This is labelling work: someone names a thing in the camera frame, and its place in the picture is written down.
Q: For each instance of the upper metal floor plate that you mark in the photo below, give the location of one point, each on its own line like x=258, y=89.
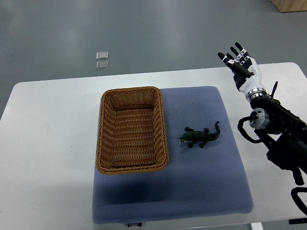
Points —
x=102, y=55

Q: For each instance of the brown wicker basket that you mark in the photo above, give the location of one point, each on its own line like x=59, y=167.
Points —
x=131, y=136

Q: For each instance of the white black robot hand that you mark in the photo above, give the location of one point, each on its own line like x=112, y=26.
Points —
x=246, y=73

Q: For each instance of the blue grey cushion mat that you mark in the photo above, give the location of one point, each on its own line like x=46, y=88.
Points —
x=197, y=182

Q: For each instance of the black table control panel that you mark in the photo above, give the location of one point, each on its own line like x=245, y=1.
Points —
x=297, y=221

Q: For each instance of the wooden box corner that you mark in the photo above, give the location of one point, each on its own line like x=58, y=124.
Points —
x=290, y=5

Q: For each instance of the dark green toy crocodile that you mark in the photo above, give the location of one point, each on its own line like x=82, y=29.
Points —
x=199, y=136

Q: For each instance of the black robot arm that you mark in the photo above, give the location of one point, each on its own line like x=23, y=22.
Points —
x=283, y=133

